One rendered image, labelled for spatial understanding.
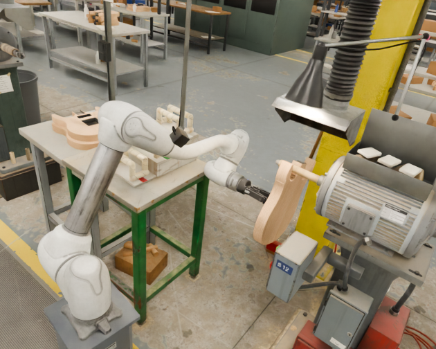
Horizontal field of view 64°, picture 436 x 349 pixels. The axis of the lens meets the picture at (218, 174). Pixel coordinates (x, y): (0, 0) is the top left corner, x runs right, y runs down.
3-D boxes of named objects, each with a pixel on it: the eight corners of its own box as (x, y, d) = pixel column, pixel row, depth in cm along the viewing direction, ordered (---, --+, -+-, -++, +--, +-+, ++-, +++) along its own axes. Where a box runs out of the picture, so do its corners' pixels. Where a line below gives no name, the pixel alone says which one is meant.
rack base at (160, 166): (178, 167, 198) (180, 154, 193) (157, 178, 187) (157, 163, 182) (147, 149, 212) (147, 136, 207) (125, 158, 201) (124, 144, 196)
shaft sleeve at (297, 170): (317, 180, 138) (317, 185, 141) (321, 174, 140) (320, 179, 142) (277, 163, 147) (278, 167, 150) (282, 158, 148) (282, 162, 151)
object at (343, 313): (353, 340, 147) (403, 244, 118) (344, 359, 139) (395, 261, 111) (320, 319, 154) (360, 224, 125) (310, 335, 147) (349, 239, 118)
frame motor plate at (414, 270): (432, 251, 135) (437, 244, 133) (420, 288, 118) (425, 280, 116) (344, 210, 152) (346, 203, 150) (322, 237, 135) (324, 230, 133)
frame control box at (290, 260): (340, 300, 139) (361, 253, 125) (318, 338, 124) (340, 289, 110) (286, 268, 150) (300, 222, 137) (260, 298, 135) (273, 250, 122)
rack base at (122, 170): (157, 177, 187) (157, 175, 187) (134, 188, 177) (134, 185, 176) (125, 158, 201) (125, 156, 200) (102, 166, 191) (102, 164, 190)
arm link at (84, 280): (82, 329, 128) (75, 289, 116) (58, 298, 138) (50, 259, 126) (120, 304, 138) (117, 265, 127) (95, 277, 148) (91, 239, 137)
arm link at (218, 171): (221, 187, 166) (234, 162, 166) (196, 174, 173) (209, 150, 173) (230, 190, 176) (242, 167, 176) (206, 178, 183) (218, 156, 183)
